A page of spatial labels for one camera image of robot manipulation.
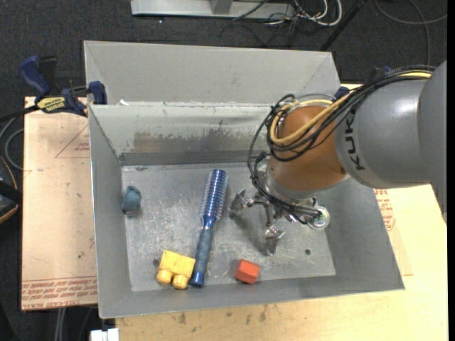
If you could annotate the blue round hairbrush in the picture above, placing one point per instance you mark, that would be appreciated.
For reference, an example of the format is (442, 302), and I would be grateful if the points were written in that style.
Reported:
(212, 204)

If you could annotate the grey metal bin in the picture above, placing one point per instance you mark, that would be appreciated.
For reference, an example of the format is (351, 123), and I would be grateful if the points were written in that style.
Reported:
(170, 197)

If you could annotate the red cube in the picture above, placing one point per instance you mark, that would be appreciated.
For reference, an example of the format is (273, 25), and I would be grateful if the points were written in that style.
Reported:
(247, 271)

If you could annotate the brown cardboard board, red print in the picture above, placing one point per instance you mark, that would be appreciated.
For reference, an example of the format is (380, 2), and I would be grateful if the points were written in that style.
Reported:
(57, 204)

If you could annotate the clear glass ball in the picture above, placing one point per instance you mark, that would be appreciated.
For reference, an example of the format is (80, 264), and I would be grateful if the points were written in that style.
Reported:
(318, 219)

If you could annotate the yellow toy building block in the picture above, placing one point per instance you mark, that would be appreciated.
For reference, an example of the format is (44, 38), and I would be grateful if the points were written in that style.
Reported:
(175, 265)

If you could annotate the blue-grey soft lump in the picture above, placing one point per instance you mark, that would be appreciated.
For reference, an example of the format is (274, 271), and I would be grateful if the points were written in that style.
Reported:
(131, 199)

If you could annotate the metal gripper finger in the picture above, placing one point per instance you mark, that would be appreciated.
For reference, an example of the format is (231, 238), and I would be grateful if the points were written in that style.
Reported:
(237, 202)
(273, 238)

